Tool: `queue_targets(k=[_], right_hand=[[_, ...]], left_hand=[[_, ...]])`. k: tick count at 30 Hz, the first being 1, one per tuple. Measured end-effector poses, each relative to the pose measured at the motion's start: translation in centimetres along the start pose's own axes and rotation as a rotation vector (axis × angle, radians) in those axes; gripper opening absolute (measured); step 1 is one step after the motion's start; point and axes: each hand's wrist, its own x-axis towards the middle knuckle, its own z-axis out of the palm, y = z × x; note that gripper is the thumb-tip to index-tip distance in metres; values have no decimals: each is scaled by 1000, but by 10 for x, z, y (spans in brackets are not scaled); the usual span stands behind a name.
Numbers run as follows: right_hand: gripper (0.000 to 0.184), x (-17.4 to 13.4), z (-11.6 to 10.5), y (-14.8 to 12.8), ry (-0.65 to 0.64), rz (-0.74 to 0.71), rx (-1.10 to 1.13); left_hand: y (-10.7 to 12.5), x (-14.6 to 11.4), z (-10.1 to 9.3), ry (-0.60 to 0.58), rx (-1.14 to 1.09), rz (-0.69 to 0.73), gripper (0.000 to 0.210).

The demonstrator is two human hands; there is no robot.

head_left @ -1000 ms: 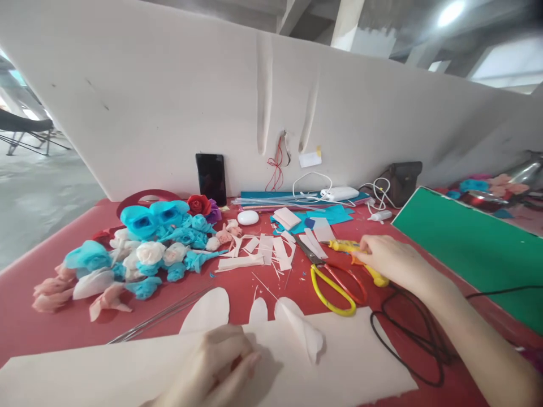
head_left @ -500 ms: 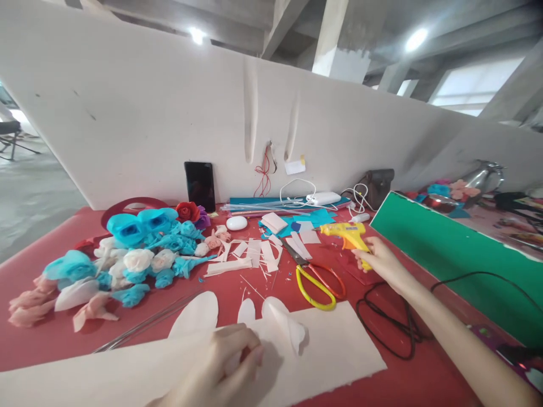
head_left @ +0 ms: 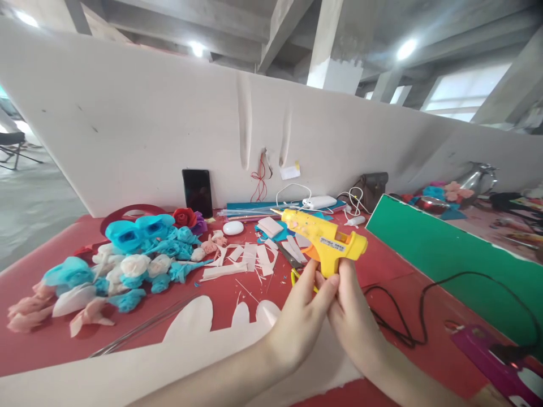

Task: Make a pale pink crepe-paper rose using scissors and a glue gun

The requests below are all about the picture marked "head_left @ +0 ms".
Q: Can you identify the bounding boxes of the person's left index finger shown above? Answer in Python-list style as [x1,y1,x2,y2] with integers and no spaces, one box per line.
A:
[291,258,320,297]

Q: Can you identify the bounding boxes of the person's left hand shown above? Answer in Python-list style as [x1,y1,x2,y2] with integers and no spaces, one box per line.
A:
[270,258,342,370]

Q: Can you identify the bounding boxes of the white charging cable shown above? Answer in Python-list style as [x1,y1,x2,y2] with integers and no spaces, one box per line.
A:
[275,183,367,218]

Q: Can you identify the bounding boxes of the red metal bowl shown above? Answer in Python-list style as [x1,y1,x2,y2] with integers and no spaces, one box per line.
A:
[413,195,451,215]

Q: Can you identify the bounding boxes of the red table cloth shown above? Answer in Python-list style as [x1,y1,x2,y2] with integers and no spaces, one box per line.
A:
[0,206,543,407]

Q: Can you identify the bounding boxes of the window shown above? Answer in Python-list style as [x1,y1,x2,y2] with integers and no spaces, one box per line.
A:
[423,62,515,124]

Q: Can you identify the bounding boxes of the person's left thumb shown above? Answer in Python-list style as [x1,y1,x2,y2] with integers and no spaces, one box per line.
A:
[316,274,342,314]

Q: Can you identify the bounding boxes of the person's right fingers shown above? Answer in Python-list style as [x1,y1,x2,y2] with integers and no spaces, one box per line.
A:
[338,258,362,307]

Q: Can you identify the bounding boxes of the black bag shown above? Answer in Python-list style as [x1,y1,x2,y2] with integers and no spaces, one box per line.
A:
[489,192,526,214]

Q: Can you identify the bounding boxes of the magenta power strip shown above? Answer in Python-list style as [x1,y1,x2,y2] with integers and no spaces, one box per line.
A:
[449,323,543,407]

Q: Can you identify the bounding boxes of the silver metal kettle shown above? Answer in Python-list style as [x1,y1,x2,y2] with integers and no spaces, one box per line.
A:
[459,161,500,201]

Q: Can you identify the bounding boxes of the yellow handled scissors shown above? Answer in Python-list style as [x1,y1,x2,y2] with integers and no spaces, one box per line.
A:
[277,243,320,294]

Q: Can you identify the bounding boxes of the person's right hand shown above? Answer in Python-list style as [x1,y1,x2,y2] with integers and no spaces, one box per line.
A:
[327,258,386,370]

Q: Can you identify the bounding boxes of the purple paper flower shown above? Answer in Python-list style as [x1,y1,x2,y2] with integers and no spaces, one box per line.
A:
[191,210,209,235]

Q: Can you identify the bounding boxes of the red string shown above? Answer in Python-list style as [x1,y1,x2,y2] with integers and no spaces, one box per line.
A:
[249,148,273,205]

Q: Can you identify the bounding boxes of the white power bank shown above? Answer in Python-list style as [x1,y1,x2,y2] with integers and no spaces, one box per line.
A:
[301,194,338,212]

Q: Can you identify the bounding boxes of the yellow hot glue gun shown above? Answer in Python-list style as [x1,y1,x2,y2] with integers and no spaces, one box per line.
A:
[270,206,369,280]

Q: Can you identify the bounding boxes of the black power cord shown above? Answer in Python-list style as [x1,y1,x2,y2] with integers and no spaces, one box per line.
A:
[364,271,540,353]

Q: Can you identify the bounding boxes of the black folding chair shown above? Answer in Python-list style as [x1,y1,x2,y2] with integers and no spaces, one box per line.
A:
[0,130,45,171]

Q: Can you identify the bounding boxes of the brown leather bag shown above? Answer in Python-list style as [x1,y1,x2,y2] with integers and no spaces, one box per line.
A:
[359,171,389,214]

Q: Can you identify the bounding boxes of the pile of pink paper strips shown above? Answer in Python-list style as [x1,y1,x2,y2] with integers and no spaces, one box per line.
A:
[198,216,316,284]

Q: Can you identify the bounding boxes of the red paper rose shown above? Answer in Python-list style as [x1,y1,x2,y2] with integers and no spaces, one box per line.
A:
[172,207,199,230]

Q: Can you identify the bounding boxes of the pile of paper flowers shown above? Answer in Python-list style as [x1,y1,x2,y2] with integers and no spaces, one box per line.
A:
[6,213,215,339]

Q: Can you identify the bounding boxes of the black smartphone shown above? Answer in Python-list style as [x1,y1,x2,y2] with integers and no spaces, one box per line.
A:
[182,168,214,219]

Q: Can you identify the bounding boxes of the stack of coloured paper sheets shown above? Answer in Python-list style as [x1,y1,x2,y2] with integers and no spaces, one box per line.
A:
[218,201,354,222]

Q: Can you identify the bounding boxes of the pink paper flower bunch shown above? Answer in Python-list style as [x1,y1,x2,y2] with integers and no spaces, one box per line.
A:
[442,181,475,203]

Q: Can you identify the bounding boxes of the bundle of thin metal wires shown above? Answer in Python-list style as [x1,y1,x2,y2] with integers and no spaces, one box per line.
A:
[88,294,201,360]

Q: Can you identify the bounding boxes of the green board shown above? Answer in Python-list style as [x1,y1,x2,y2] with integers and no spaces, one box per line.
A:
[365,193,543,362]

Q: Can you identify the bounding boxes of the white foam partition board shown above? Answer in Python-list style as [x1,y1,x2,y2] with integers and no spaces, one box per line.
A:
[0,16,543,219]

